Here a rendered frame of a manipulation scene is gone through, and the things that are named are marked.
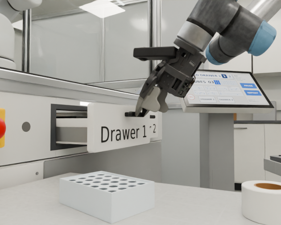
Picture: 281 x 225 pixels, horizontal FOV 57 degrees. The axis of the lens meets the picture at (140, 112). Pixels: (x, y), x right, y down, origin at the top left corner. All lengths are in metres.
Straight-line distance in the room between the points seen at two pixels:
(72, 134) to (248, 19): 0.47
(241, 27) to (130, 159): 0.59
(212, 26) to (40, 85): 0.41
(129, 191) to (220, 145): 1.22
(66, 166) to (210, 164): 0.98
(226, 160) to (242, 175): 2.05
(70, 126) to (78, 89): 0.13
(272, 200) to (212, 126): 1.17
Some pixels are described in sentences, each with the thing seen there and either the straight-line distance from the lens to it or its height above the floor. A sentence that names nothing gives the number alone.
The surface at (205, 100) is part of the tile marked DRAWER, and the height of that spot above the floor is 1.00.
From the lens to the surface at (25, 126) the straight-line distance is 0.61.
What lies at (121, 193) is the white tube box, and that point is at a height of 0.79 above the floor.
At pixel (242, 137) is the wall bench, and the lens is 3.56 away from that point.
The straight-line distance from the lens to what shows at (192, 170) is 2.34.
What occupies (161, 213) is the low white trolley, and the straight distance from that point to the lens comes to 0.38.
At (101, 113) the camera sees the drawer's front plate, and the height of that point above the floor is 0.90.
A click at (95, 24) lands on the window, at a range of 0.87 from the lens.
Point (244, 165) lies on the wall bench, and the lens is 3.60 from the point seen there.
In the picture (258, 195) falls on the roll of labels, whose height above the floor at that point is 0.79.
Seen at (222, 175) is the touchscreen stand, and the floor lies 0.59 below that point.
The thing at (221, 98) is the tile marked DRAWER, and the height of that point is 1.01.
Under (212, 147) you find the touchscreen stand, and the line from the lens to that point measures 1.52.
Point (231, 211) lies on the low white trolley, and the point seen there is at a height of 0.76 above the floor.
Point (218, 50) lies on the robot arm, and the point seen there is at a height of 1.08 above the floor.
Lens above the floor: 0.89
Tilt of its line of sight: 2 degrees up
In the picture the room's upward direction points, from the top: straight up
